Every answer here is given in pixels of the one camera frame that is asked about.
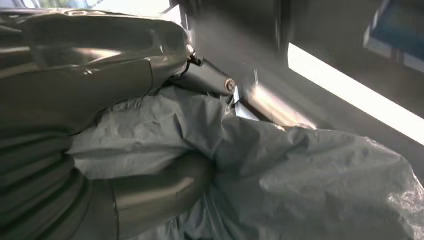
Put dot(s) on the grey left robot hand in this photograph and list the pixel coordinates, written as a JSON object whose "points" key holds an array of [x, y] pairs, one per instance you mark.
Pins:
{"points": [[82, 66]]}

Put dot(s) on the blue and white box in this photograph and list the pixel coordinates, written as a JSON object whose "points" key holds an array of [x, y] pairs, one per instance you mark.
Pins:
{"points": [[400, 36]]}

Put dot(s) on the white printed courier package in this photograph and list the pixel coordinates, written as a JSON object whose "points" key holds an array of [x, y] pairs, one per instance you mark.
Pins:
{"points": [[281, 172]]}

